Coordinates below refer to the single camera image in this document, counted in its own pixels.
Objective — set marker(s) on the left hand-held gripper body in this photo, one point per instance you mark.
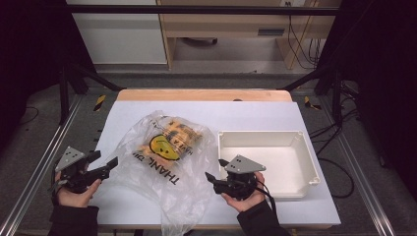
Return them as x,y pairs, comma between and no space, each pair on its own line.
69,158

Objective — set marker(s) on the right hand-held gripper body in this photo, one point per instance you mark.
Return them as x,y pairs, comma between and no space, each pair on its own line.
244,165

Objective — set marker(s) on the white plastic box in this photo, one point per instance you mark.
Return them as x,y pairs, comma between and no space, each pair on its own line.
278,157

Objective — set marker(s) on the clear printed plastic bag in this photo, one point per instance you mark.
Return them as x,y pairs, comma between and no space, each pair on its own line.
177,196

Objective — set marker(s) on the yellow chips packet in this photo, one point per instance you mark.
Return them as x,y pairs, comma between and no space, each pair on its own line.
185,131

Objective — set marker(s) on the person's right hand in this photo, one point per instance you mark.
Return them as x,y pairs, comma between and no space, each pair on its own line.
246,204

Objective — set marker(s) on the person's left hand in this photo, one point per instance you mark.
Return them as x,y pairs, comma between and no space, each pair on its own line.
76,198

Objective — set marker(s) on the white paper sheet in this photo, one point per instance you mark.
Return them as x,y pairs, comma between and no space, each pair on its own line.
229,114

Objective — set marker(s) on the yellow black tape piece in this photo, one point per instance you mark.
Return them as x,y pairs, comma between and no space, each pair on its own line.
308,103
99,102

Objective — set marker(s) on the black curtain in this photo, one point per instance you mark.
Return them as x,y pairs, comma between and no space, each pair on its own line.
383,82
29,59

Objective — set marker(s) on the white cabinet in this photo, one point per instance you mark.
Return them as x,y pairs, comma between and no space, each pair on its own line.
121,36

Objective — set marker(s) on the grey desk label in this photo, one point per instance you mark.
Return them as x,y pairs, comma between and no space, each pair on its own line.
271,32

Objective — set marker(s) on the light wooden desk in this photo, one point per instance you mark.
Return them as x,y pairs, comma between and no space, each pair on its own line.
226,23

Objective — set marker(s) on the aluminium frame rail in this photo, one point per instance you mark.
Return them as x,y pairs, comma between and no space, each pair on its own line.
364,183
36,170

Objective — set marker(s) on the black frame strut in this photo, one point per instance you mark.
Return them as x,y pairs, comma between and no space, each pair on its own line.
336,95
64,95

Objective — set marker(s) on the black horizontal frame bar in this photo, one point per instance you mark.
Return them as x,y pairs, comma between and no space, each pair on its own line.
196,10

